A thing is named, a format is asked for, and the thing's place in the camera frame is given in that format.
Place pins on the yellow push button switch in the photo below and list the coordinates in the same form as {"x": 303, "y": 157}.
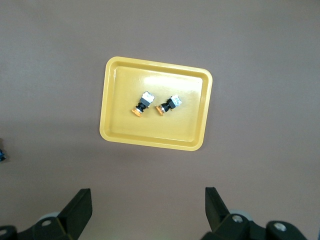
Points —
{"x": 172, "y": 102}
{"x": 145, "y": 98}

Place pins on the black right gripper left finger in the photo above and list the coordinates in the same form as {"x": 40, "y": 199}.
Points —
{"x": 72, "y": 217}

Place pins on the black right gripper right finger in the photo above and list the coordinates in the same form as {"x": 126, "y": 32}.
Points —
{"x": 220, "y": 217}

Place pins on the red push button switch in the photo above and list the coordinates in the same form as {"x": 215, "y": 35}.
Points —
{"x": 2, "y": 152}

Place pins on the yellow plastic tray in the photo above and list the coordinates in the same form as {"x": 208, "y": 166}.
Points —
{"x": 162, "y": 130}

